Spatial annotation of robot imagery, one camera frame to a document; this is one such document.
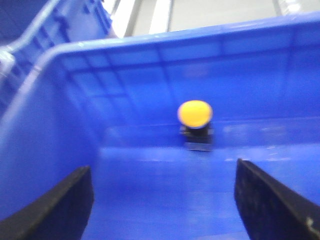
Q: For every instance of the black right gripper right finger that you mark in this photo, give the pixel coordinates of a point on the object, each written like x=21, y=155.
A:
x=270, y=210

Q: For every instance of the blue source bin with buttons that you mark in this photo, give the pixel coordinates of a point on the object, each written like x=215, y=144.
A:
x=28, y=28

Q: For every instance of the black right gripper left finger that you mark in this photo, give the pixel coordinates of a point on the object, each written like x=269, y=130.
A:
x=62, y=213

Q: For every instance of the blue destination bin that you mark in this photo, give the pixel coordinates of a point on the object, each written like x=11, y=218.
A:
x=111, y=104

